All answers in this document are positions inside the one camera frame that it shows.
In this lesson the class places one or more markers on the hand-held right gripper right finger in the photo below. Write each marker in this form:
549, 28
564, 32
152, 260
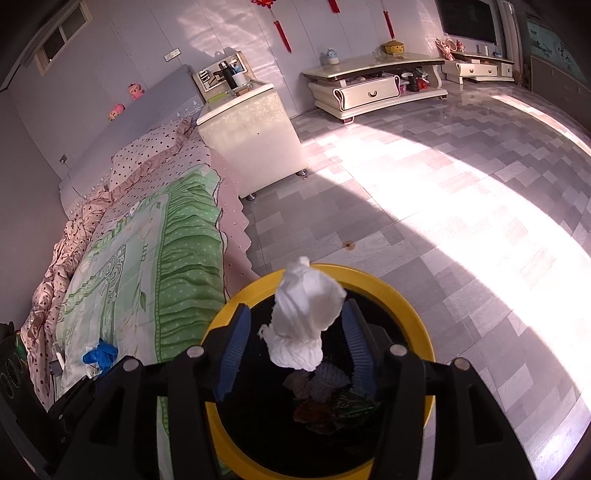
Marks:
358, 350

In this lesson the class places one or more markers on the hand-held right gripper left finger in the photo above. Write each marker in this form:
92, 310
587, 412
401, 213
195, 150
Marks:
235, 341

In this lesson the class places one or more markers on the yellow trash bin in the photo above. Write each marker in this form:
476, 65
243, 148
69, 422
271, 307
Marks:
221, 316

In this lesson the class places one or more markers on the green snack packet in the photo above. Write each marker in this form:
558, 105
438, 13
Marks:
355, 404

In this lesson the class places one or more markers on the white tissue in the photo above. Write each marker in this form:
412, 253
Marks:
300, 318

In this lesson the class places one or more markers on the dark phone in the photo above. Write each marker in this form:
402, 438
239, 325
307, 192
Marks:
57, 367

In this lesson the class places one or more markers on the blue rubber glove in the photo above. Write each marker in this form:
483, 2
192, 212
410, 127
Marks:
99, 355

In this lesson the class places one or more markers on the green floral bedsheet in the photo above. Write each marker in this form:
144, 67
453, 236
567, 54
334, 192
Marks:
184, 258

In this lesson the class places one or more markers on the pink scalloped bed cover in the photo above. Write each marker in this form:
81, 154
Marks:
231, 203

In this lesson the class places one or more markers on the pink polka dot quilt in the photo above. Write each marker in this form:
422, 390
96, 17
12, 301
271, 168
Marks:
60, 258

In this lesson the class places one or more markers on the white nightstand cabinet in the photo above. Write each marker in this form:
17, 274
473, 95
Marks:
249, 134

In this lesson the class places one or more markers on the polka dot ruffled pillow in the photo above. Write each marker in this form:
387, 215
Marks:
147, 152

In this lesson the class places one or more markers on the grey padded headboard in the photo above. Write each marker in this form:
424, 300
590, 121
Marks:
152, 115

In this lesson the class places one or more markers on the white cup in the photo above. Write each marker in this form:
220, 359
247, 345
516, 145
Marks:
240, 79

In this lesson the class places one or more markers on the cream curved tv cabinet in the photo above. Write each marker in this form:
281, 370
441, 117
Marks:
369, 87

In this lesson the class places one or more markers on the cream desktop shelf organizer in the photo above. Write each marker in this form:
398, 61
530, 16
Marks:
210, 78

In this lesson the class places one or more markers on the black thermos bottle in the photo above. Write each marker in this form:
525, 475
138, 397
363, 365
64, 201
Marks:
225, 74

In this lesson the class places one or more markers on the glass bowl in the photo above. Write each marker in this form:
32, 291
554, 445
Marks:
379, 56

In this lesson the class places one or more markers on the blue ceramic jar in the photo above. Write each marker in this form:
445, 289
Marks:
330, 56

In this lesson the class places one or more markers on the yellow figure box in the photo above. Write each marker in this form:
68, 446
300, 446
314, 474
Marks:
393, 47

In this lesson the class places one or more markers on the cream low drawer cabinet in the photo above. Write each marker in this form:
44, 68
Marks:
480, 69

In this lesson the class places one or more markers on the red knot hanging ornament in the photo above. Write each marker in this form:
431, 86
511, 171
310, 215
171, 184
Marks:
279, 27

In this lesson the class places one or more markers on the long red hanging ornament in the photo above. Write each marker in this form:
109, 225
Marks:
388, 21

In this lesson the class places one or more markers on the short red hanging ornament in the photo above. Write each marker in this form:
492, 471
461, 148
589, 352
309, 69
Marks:
333, 5

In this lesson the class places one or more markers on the black flat television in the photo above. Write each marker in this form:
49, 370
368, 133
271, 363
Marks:
466, 18

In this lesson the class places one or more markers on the wall socket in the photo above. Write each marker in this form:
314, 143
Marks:
63, 159

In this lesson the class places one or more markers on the white wall switch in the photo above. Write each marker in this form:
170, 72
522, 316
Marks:
171, 54

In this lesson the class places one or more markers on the small wall window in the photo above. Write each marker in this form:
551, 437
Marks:
60, 39

